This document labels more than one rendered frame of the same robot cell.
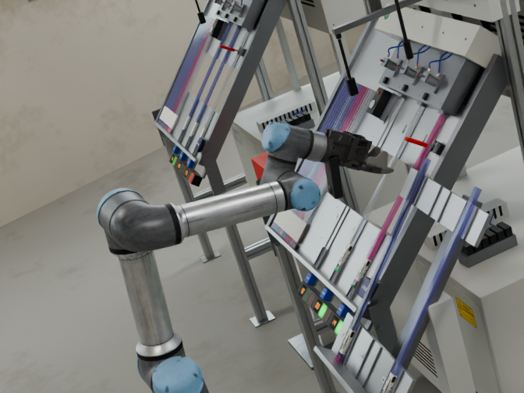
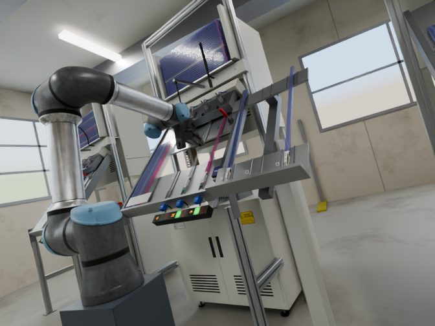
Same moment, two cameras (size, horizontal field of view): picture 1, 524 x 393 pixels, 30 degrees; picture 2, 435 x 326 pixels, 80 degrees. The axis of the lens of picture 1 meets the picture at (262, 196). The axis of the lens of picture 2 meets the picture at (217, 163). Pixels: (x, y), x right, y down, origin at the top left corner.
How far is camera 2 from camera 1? 184 cm
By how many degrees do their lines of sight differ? 48
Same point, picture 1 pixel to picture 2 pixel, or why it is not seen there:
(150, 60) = (17, 248)
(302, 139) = not seen: hidden behind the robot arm
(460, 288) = (241, 204)
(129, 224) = (72, 68)
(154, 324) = (72, 180)
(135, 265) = (63, 126)
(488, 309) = (262, 205)
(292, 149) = not seen: hidden behind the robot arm
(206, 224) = (130, 93)
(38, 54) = not seen: outside the picture
